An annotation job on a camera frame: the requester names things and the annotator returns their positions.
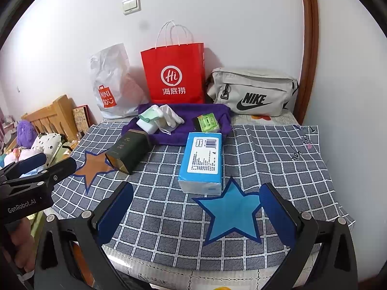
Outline pink plush toy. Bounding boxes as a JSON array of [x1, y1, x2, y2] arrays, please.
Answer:
[[6, 149, 34, 165]]

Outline grey checked star blanket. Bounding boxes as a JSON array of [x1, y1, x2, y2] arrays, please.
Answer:
[[51, 122, 356, 248]]

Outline white square pouch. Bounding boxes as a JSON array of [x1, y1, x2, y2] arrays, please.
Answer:
[[136, 117, 173, 135]]

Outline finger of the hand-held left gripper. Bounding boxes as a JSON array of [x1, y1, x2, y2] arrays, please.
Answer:
[[0, 152, 48, 179], [0, 157, 78, 193]]

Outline green packet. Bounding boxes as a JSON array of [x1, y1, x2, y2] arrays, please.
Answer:
[[197, 113, 220, 133]]

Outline white black-dotted bag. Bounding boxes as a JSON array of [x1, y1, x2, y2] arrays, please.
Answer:
[[30, 133, 65, 162]]

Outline wooden headboard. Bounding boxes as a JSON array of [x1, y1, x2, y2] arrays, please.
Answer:
[[21, 94, 76, 141]]

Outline purple plush toy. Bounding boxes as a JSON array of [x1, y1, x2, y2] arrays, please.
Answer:
[[16, 120, 35, 148]]

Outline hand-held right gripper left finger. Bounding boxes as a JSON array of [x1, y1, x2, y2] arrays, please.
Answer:
[[35, 181, 135, 290]]

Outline grey waist bag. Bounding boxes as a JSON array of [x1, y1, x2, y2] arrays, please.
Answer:
[[206, 67, 299, 117]]

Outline white plastic shopping bag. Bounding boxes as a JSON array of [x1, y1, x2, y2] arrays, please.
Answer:
[[90, 43, 150, 120]]

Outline dark green box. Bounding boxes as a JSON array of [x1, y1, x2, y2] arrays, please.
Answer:
[[105, 129, 153, 175]]

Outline red paper bag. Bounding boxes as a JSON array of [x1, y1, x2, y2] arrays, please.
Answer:
[[141, 21, 205, 105]]

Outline person's left hand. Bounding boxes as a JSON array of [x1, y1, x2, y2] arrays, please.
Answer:
[[0, 217, 36, 274]]

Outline patterned book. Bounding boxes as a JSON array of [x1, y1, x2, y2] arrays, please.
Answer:
[[73, 105, 91, 130]]

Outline brown wooden door frame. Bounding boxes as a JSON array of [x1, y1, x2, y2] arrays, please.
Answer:
[[298, 0, 319, 124]]

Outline purple towel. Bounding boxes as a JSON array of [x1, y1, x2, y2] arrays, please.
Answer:
[[121, 103, 233, 146]]

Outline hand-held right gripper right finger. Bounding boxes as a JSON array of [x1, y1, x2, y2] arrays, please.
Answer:
[[258, 183, 359, 290]]

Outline white wall light switch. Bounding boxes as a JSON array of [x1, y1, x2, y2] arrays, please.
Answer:
[[122, 0, 141, 15]]

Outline blue tissue pack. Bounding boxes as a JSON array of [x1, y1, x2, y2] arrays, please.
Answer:
[[178, 132, 223, 195]]

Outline mint green pouch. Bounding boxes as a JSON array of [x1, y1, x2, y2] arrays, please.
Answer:
[[138, 110, 158, 122]]

